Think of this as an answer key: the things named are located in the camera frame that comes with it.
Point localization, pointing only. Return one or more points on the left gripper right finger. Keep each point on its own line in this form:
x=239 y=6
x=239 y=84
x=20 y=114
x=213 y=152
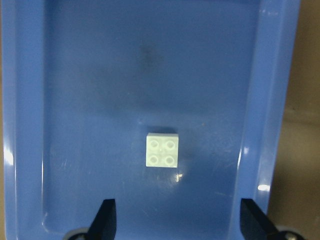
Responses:
x=254 y=224

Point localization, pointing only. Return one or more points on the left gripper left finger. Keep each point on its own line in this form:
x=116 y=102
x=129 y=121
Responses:
x=104 y=225

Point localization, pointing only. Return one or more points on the white block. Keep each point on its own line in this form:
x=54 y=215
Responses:
x=162 y=150

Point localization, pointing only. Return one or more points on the blue plastic tray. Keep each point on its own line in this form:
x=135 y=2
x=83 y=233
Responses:
x=85 y=81

